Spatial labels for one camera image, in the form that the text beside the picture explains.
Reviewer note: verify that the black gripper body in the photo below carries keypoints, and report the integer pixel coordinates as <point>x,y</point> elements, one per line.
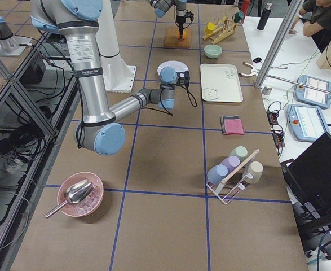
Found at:
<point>180,76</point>
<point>179,17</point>

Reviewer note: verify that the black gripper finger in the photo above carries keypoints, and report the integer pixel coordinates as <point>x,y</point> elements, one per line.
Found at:
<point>181,31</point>

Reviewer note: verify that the orange fruit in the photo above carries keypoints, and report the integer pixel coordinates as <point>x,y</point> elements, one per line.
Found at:
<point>184,36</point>

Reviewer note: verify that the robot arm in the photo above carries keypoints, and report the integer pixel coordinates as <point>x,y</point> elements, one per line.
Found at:
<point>88,28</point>
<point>161,7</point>

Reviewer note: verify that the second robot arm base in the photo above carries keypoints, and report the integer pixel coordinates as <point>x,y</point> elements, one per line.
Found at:
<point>8,43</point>

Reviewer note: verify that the cream bear tray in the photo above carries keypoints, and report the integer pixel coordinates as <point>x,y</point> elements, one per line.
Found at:
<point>220,83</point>

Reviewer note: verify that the white round plate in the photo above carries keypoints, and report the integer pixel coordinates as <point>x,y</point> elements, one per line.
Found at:
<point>169,69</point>

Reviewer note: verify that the wooden cutting board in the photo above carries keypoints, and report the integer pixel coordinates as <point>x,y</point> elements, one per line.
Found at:
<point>172,38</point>

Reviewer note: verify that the yellow cup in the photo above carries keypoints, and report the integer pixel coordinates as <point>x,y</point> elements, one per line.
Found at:
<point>210,28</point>

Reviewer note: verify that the green bowl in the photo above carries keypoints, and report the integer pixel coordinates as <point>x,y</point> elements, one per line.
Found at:
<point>212,51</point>

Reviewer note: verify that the wooden peg drying rack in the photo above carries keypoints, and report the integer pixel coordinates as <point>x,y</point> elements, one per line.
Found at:
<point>225,27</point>

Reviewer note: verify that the dark green cup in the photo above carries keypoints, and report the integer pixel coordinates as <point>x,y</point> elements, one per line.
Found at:
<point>238,17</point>

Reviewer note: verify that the pink sponge cloth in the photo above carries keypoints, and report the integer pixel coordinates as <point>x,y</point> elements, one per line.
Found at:
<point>233,127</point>

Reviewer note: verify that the black water bottle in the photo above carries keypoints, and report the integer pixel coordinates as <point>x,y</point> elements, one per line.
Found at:
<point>264,16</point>

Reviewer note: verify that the green cup on rack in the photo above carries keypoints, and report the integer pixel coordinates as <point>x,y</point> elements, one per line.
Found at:
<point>241,152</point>

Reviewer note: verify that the purple cup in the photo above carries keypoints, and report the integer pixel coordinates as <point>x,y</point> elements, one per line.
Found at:
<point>231,162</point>

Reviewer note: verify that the blue cup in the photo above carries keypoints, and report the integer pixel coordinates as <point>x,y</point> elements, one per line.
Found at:
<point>216,174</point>

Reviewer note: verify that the beige cup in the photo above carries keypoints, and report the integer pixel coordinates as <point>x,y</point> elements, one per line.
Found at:
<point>253,172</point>

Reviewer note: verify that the far teach pendant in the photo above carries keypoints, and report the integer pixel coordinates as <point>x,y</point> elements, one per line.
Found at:
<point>312,96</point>

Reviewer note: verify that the teach pendant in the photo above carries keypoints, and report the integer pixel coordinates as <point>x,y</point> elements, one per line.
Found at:
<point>307,123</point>
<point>312,96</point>

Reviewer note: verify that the near teach pendant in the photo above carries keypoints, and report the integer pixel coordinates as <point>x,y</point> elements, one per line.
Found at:
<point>307,123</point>

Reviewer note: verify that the seated person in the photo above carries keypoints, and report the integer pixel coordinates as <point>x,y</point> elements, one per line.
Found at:
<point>319,25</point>

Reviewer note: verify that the metal scoop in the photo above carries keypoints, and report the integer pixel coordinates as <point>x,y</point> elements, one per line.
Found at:
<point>73,195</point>

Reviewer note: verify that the pink bowl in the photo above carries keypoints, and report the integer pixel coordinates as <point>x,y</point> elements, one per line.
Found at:
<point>89,200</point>

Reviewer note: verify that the black laptop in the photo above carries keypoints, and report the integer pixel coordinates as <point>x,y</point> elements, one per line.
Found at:
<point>309,175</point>

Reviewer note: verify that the aluminium frame post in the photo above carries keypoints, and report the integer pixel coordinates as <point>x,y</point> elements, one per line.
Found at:
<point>284,27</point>

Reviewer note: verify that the white wire cup rack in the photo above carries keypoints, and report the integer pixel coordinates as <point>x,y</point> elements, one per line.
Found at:
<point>234,182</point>

